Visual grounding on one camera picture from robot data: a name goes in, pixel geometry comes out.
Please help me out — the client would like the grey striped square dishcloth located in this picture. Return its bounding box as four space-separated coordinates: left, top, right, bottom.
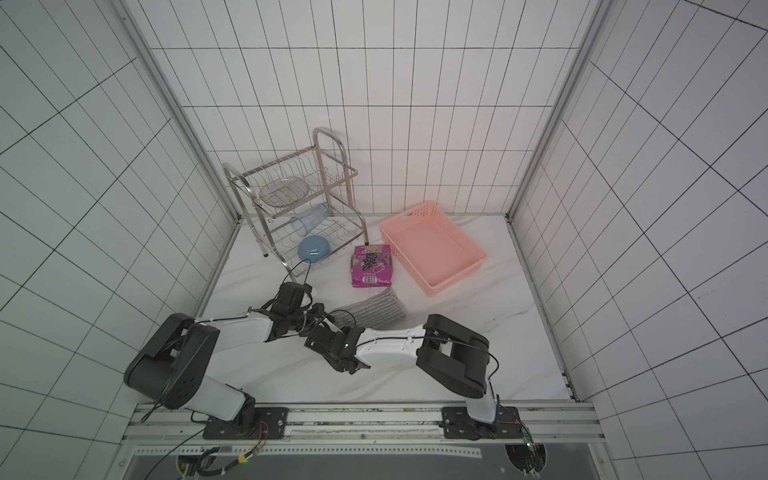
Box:
329 288 406 330

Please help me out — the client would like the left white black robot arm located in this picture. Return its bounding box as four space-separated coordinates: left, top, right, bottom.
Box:
124 303 327 424

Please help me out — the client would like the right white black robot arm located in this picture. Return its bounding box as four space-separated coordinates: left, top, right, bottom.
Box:
305 314 497 426

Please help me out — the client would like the blue bowl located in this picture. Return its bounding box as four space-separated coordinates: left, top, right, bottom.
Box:
297 235 331 264

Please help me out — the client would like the purple snack packet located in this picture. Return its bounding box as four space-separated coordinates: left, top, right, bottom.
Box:
350 244 393 288

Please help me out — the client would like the clear blue plastic cup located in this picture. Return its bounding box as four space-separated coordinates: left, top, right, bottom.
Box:
290 202 330 237

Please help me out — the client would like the metal two-tier dish rack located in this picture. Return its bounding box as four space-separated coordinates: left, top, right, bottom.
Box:
222 127 370 280

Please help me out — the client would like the round metal strainer plate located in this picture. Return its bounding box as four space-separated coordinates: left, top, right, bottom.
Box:
259 176 310 209

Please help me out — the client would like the pink plastic basket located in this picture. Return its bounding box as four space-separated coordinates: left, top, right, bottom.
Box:
380 201 488 297

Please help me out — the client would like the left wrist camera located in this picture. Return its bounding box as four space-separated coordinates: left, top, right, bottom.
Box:
272 282 312 315

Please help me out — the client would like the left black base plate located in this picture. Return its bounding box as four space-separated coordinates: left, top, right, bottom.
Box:
203 407 289 441

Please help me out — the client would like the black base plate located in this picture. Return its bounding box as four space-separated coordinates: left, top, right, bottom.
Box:
203 407 289 441
438 405 524 441

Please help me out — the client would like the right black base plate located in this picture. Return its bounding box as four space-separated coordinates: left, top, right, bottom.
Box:
438 405 524 441

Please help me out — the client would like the aluminium mounting rail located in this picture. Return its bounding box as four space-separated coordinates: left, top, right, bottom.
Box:
121 400 606 450

